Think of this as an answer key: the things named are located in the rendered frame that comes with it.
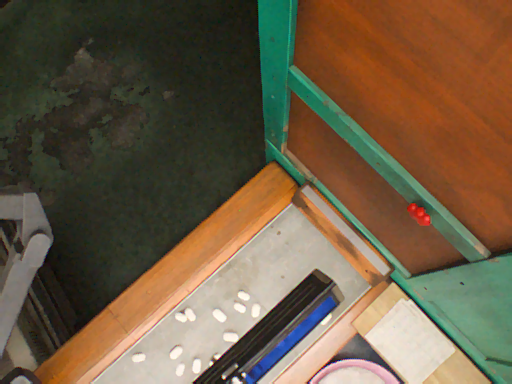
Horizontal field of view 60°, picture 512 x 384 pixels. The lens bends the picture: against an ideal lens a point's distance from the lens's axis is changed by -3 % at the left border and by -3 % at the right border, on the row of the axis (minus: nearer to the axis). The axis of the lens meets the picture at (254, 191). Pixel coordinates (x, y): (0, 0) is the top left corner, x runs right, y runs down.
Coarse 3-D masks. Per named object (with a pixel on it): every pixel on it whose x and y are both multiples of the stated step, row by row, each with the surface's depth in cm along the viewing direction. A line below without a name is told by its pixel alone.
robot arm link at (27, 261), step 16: (16, 240) 92; (32, 240) 86; (48, 240) 87; (16, 256) 87; (32, 256) 86; (16, 272) 88; (32, 272) 90; (0, 288) 89; (16, 288) 89; (0, 304) 88; (16, 304) 90; (0, 320) 89; (16, 320) 91; (0, 336) 90; (0, 352) 91
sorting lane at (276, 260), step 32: (288, 224) 120; (256, 256) 118; (288, 256) 118; (320, 256) 118; (224, 288) 117; (256, 288) 116; (288, 288) 116; (352, 288) 115; (256, 320) 114; (128, 352) 113; (160, 352) 113; (192, 352) 113; (224, 352) 113
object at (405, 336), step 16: (400, 304) 110; (384, 320) 109; (400, 320) 109; (416, 320) 109; (368, 336) 108; (384, 336) 108; (400, 336) 108; (416, 336) 108; (432, 336) 108; (384, 352) 107; (400, 352) 107; (416, 352) 107; (432, 352) 107; (448, 352) 107; (400, 368) 106; (416, 368) 106; (432, 368) 106
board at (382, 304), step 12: (396, 288) 111; (384, 300) 111; (396, 300) 110; (408, 300) 110; (372, 312) 110; (384, 312) 110; (360, 324) 109; (372, 324) 109; (444, 336) 108; (456, 348) 107; (456, 360) 106; (468, 360) 106; (396, 372) 106; (444, 372) 106; (456, 372) 106; (468, 372) 105; (480, 372) 105
